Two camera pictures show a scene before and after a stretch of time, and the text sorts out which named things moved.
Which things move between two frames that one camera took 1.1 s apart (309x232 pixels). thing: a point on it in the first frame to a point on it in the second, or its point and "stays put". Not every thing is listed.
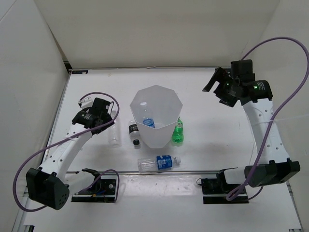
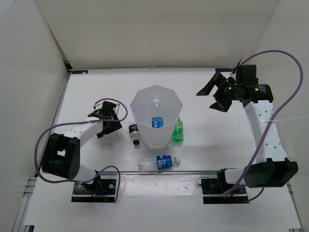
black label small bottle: [134, 132] stays put
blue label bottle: [148, 119] to [157, 118]
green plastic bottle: [177, 136] stays put
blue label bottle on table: [160, 163] stays put
